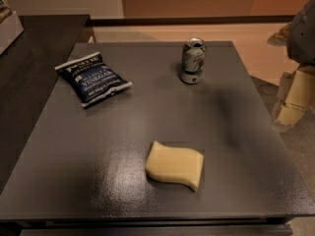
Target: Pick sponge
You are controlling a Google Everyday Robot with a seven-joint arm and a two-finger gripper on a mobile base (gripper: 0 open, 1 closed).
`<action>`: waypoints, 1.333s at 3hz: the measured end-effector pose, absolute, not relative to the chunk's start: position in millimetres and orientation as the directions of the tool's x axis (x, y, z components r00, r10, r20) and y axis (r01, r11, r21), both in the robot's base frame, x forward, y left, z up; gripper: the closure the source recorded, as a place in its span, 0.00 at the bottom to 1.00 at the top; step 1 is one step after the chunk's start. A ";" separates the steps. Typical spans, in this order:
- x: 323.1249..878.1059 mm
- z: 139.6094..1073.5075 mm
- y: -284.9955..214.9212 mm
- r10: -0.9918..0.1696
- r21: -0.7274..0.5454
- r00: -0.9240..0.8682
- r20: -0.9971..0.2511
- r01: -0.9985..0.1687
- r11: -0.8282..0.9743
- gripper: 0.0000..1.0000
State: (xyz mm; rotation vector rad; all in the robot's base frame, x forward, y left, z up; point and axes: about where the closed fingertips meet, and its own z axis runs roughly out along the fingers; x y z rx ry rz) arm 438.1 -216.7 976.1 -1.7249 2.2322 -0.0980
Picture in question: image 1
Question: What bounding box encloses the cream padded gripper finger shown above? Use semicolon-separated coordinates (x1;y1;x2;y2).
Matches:
272;65;315;133

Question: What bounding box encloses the yellow wavy sponge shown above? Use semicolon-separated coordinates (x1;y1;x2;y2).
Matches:
145;141;204;192

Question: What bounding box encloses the green white soda can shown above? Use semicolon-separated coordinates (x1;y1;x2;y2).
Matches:
180;37;207;85

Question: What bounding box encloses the blue vinegar chip bag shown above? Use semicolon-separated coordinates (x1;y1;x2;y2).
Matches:
55;52;132;108

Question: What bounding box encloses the white box at left edge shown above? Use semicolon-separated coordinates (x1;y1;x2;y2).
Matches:
0;0;24;55

